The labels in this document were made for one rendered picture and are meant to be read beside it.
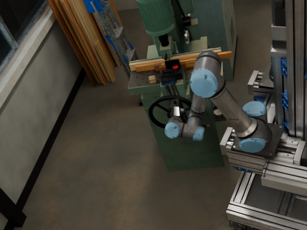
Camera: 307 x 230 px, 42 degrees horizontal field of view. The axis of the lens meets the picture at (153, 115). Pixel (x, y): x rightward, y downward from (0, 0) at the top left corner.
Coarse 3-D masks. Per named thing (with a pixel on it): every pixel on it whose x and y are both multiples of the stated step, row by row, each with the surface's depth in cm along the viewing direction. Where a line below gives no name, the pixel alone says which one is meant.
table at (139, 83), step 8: (136, 72) 265; (144, 72) 263; (152, 72) 261; (136, 80) 259; (144, 80) 257; (160, 80) 253; (128, 88) 256; (136, 88) 255; (144, 88) 254; (152, 88) 254; (184, 96) 244
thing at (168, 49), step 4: (172, 40) 255; (160, 44) 251; (172, 44) 253; (160, 48) 248; (164, 48) 247; (168, 48) 246; (172, 48) 252; (160, 52) 248; (164, 52) 247; (168, 52) 247; (172, 52) 249; (164, 56) 249; (168, 56) 249; (172, 56) 249
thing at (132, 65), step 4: (200, 52) 254; (216, 52) 252; (176, 56) 258; (180, 56) 257; (184, 56) 256; (188, 56) 255; (192, 56) 255; (148, 60) 263; (152, 60) 262; (156, 60) 260; (160, 60) 260; (164, 60) 259; (168, 60) 259; (132, 64) 264; (136, 64) 263; (140, 64) 263; (132, 68) 266
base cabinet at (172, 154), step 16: (160, 112) 269; (208, 112) 265; (160, 128) 280; (208, 128) 276; (160, 144) 293; (176, 144) 291; (192, 144) 289; (208, 144) 288; (176, 160) 305; (192, 160) 304; (208, 160) 302
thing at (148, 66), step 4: (220, 52) 251; (224, 52) 250; (228, 52) 249; (196, 56) 254; (220, 56) 251; (224, 56) 251; (228, 56) 250; (144, 64) 262; (148, 64) 261; (152, 64) 260; (136, 68) 263; (140, 68) 263; (144, 68) 263; (148, 68) 263; (152, 68) 262
